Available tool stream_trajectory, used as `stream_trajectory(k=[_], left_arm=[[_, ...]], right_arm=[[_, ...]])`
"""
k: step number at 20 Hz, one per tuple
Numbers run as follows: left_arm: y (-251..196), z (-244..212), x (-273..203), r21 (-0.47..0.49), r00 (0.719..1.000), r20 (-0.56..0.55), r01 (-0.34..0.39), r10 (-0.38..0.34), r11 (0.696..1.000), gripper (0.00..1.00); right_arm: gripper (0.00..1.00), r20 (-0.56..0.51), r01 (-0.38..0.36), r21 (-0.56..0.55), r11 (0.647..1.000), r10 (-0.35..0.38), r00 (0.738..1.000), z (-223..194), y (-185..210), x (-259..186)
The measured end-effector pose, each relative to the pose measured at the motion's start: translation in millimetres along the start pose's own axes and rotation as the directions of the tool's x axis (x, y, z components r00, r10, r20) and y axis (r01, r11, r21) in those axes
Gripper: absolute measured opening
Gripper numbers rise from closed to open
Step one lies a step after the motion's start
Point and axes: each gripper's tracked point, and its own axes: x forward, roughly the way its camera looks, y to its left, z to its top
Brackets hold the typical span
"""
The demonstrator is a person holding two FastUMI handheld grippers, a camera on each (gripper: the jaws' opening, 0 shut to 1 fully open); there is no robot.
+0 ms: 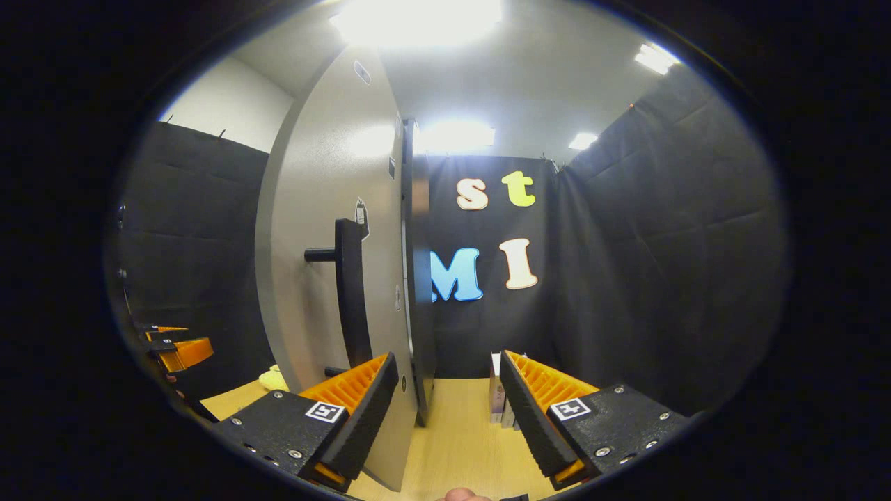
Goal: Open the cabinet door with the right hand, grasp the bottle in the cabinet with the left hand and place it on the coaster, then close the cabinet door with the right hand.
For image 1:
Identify black backdrop cloth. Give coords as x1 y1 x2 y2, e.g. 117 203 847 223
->
115 66 791 418

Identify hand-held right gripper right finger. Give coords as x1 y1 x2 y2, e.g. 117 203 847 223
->
499 349 693 491

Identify white cabinet door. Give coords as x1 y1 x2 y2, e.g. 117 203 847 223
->
254 43 418 493

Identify grey cabinet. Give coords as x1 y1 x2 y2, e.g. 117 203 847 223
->
400 117 439 428

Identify black cabinet door handle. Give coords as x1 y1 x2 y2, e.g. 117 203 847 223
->
304 218 373 376

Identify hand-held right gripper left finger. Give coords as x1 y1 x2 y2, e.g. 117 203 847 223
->
212 351 400 493

